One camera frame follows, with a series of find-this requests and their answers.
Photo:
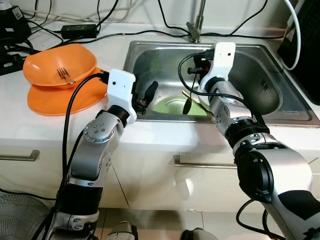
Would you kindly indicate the orange plastic plate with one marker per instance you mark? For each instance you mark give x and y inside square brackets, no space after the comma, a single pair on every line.
[50,102]

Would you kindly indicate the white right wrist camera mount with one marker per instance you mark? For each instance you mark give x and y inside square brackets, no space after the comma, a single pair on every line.
[224,57]

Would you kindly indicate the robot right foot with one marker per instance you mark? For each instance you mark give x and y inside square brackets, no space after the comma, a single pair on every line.
[197,235]

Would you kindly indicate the white kitchen cabinet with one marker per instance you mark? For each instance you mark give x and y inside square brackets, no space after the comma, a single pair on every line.
[150,185]

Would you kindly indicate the metal fork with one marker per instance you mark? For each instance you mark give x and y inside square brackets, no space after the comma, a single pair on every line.
[65,75]

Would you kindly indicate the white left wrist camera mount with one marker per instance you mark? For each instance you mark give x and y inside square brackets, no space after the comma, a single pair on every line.
[120,87]

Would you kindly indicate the grey floor fan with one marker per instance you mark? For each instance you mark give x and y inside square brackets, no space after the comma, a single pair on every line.
[17,220]

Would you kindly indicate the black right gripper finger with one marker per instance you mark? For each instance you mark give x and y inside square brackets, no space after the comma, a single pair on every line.
[188,106]

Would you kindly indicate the yellow chopstick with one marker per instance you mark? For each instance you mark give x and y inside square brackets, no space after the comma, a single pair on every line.
[200,104]

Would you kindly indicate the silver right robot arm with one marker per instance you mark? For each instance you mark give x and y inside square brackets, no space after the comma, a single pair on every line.
[280,170]

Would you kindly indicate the black charger box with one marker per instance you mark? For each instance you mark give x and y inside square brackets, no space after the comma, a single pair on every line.
[12,25]

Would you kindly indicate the green plate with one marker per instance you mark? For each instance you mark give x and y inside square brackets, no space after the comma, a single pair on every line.
[170,106]

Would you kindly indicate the black appliance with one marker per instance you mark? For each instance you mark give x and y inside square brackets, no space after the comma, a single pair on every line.
[310,60]

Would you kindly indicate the black power adapter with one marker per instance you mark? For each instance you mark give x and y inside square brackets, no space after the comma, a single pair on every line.
[79,30]

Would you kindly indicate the orange plastic bowl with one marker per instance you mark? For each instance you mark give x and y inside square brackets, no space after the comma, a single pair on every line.
[45,65]

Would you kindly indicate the chrome faucet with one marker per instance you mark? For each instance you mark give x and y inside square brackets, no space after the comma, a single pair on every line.
[196,30]

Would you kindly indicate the stainless steel sink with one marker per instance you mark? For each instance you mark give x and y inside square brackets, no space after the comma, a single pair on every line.
[260,65]

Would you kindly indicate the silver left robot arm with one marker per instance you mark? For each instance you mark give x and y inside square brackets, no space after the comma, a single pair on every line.
[92,150]

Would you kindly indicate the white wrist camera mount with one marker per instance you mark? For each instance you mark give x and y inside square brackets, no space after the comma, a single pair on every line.
[120,87]
[224,57]

